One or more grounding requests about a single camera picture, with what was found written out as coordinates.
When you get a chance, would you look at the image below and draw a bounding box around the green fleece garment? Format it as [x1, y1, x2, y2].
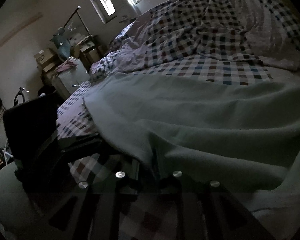
[0, 73, 300, 239]

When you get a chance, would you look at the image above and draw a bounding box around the black clothes rack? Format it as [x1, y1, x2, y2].
[62, 4, 101, 55]

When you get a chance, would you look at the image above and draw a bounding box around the checkered bed sheet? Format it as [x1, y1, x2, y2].
[55, 53, 300, 181]

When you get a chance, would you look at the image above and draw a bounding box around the white bicycle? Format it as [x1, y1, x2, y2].
[0, 87, 29, 165]

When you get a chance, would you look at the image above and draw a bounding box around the pink cloth on box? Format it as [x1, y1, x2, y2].
[54, 57, 78, 76]

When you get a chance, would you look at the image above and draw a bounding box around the cardboard boxes pile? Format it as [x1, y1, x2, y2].
[34, 33, 107, 100]

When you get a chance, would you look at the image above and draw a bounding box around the teal bag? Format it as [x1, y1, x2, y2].
[51, 27, 71, 61]

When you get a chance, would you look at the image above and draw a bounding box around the checkered crumpled quilt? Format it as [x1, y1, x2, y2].
[89, 0, 300, 80]

